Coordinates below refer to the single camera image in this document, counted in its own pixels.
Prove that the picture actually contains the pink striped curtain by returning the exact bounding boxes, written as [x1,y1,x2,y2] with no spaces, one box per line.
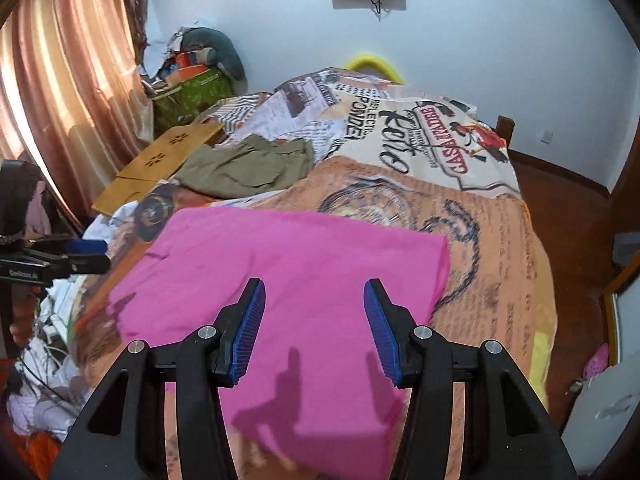
[0,0,157,228]

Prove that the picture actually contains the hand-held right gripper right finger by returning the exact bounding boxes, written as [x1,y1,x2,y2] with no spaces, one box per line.
[363,278,581,480]

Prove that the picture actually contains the wooden framed cabinet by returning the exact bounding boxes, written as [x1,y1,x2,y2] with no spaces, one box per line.
[600,260,640,367]

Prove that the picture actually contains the pink slipper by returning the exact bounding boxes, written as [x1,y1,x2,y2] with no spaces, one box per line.
[582,342,611,382]

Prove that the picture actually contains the wooden bedpost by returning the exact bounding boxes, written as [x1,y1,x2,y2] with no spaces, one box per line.
[495,116,516,150]

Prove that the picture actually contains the olive green pants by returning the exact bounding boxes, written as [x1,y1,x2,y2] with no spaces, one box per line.
[172,135,315,200]

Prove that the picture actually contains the white appliance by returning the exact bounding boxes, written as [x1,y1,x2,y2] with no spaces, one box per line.
[560,357,640,477]

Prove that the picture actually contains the orange box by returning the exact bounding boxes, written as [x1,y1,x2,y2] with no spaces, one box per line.
[172,50,217,74]

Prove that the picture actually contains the green patterned bag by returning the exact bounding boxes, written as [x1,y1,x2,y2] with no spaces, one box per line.
[151,69,237,137]

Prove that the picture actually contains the bed with printed cover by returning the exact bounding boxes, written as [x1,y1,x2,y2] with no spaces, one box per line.
[70,66,559,480]

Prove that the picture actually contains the pile of white clothes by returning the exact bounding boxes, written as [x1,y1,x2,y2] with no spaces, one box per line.
[0,280,92,442]

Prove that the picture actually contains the pink pants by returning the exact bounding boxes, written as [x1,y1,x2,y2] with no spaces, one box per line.
[109,208,451,480]

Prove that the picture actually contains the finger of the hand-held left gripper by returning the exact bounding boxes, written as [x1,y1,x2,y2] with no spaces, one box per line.
[0,254,112,286]
[22,238,109,257]

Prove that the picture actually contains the yellow ring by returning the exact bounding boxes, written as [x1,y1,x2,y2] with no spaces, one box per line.
[346,51,406,85]

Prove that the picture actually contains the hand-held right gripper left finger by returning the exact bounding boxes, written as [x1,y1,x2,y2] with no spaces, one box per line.
[50,278,267,480]

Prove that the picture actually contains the grey plush cushion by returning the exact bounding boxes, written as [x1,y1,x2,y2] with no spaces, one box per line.
[181,27,247,82]

